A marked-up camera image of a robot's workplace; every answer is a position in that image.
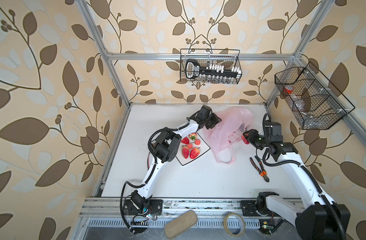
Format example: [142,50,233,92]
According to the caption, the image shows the black wire basket wall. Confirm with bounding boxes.
[180,48,242,85]
[274,62,355,130]

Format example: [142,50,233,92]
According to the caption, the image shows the orange black pliers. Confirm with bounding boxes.
[249,156,270,183]

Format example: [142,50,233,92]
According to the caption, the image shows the white square plate black rim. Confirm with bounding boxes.
[176,132,210,166]

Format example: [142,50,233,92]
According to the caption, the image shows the black connector board with wires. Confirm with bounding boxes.
[147,153,152,168]

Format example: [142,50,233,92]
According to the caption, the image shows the red fake apple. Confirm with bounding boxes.
[241,135,250,145]

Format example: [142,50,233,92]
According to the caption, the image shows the pink plastic bag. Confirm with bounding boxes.
[203,107,254,164]

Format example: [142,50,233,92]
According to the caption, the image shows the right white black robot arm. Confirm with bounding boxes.
[243,113,351,240]

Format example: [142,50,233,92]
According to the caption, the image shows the black wire basket right wall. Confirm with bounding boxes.
[274,62,355,130]

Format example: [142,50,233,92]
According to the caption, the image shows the beige oval sponge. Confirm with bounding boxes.
[164,210,197,240]

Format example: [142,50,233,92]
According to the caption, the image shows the clear tape roll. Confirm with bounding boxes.
[223,213,246,237]

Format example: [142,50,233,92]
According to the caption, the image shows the red fake strawberry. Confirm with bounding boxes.
[181,137,190,145]
[189,147,200,160]
[188,133,197,141]
[182,146,190,159]

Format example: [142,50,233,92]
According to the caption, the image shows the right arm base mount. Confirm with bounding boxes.
[240,200,280,218]

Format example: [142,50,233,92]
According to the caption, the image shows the black socket set tool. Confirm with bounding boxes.
[183,59,242,81]

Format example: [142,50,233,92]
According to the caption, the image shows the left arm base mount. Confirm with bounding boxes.
[123,199,163,216]

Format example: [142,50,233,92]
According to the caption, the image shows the black wire basket back wall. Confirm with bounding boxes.
[180,48,242,85]

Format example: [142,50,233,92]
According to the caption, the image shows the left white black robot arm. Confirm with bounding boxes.
[121,105,222,214]

